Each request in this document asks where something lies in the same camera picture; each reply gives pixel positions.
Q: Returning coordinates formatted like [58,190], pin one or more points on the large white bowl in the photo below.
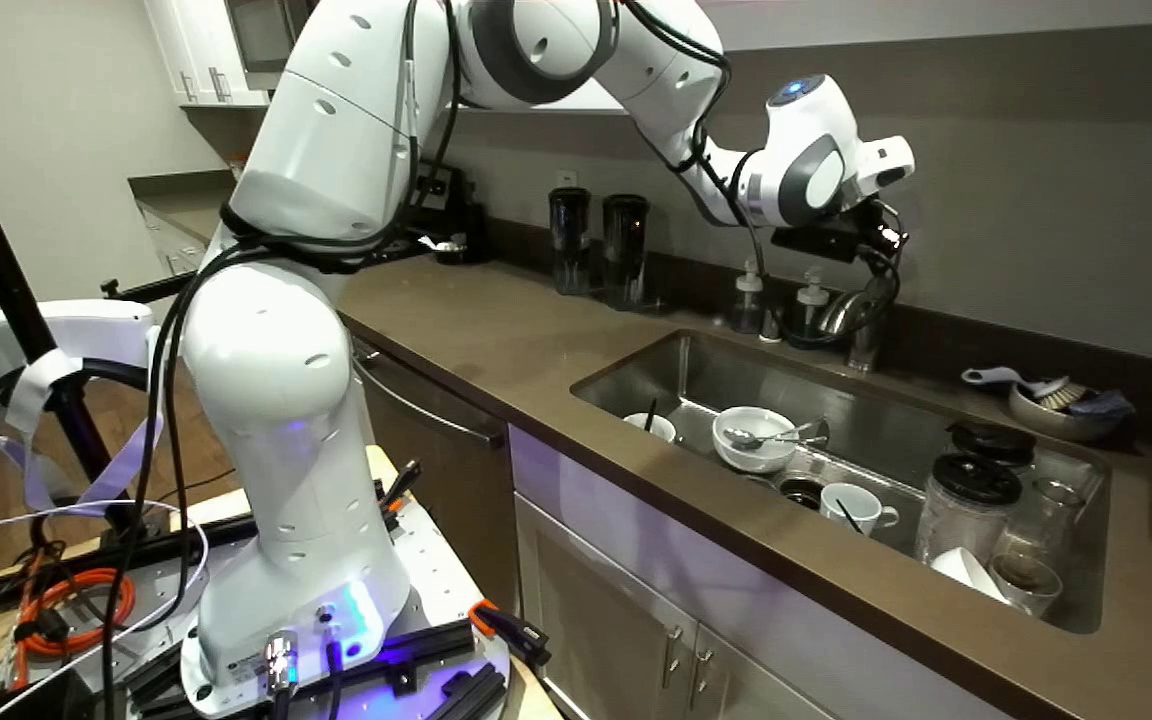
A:
[753,452]

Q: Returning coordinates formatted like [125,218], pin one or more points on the large metal spoon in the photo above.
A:
[771,432]

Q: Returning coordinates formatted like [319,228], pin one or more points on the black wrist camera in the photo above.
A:
[816,242]

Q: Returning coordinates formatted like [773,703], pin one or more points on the blender jar with black lid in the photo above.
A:
[993,440]
[968,513]

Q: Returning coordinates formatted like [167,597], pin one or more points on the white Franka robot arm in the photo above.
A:
[280,400]

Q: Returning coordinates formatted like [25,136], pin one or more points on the small white bowl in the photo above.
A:
[655,424]

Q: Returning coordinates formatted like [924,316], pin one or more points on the white mug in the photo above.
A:
[855,504]

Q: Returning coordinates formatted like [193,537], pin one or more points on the stainless steel sink basin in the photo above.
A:
[896,424]

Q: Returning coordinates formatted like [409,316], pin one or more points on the white curved stand frame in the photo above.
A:
[71,332]

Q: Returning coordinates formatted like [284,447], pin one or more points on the robot mounting table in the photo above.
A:
[450,625]

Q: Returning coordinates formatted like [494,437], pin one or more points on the clear drinking glass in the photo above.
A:
[1027,579]

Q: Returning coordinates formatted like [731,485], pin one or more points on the white dish brush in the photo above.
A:
[1009,377]

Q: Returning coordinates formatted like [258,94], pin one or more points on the white corner cabinet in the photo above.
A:
[196,47]

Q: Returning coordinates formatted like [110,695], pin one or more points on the black stir stick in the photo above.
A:
[845,513]

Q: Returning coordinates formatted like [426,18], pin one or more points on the blue sponge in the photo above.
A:
[1104,400]

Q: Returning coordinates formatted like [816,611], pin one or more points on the green soap pump dispenser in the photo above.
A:
[811,315]

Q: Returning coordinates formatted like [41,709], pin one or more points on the white sponge dish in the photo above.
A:
[1063,421]

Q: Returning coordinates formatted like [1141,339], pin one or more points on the sink base cabinet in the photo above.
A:
[659,600]

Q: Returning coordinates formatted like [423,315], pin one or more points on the stainless steel kitchen faucet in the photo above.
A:
[863,343]

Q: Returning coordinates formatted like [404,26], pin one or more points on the clear glass jar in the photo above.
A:
[1063,488]

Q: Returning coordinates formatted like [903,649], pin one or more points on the black microwave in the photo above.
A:
[263,33]

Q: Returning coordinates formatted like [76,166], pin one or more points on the grey canister jars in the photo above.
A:
[748,304]

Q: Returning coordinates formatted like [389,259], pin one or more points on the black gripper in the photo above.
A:
[881,218]

